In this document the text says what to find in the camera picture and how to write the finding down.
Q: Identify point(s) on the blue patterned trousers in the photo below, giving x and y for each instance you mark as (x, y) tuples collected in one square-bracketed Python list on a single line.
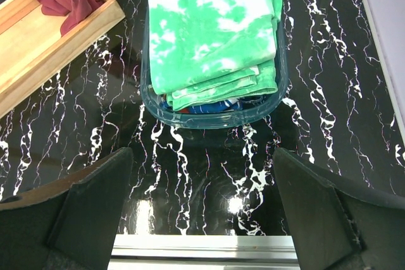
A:
[(216, 107)]

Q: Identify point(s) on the wooden clothes rack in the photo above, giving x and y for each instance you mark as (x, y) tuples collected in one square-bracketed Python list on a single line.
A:
[(33, 49)]

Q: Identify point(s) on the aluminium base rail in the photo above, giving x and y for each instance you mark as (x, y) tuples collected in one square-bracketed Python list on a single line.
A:
[(203, 252)]

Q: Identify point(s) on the green tie-dye trousers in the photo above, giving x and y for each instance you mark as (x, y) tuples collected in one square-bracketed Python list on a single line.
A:
[(208, 51)]

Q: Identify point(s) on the teal transparent plastic bin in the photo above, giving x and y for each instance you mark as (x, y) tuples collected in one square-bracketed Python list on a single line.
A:
[(216, 120)]

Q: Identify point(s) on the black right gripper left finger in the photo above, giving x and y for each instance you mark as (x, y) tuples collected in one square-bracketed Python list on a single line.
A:
[(70, 223)]

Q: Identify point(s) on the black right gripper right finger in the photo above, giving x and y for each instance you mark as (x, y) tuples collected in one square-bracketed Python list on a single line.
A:
[(335, 222)]

